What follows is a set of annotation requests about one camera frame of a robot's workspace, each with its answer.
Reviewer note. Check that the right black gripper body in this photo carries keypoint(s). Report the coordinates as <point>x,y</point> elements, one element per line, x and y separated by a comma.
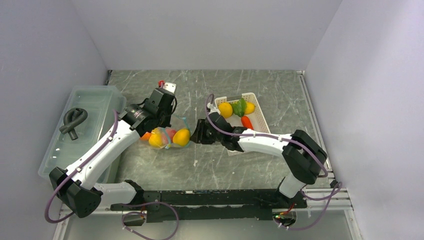
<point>208,137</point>

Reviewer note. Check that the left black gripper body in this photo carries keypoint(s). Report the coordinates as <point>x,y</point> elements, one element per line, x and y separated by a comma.
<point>165,119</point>

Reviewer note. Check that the yellow lemon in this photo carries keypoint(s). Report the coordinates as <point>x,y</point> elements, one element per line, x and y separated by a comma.
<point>226,109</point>
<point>157,139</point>
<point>181,137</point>

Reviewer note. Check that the clear zip top bag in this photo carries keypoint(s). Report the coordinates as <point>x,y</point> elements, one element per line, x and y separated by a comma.
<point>177,123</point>

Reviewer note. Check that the orange tangerine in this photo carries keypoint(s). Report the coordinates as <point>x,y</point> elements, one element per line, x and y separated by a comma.
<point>146,136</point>

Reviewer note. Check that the yellow lemon front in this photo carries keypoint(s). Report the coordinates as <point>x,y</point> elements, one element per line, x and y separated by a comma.
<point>157,139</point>

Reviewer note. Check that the pink peach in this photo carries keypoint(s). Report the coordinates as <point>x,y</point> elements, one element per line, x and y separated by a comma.
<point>170,133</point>

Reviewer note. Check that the yellow fruit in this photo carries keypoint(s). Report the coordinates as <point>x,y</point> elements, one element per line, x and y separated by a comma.
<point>250,108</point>

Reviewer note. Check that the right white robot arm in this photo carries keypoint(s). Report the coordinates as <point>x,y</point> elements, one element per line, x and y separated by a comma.
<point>303,156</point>

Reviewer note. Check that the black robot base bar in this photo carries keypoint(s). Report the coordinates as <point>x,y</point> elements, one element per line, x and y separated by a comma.
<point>259,204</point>

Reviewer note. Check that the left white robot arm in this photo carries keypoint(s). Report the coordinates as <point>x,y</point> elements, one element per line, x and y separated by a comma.
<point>77,185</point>

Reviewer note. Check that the orange carrot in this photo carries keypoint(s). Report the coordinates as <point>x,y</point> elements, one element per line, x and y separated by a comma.
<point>246,122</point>

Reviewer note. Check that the green leafy vegetable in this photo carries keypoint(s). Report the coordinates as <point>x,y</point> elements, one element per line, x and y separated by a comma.
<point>239,107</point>

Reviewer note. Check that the clear plastic storage box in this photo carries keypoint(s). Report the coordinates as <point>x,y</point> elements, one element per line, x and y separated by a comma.
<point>100,102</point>

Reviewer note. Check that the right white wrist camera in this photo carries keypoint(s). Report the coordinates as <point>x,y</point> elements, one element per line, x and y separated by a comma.
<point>211,108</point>

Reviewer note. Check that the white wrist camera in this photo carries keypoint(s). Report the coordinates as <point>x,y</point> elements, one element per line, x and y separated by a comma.
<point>168,86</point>
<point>211,108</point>

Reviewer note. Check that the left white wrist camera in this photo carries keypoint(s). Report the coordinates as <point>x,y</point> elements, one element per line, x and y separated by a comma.
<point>168,86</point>

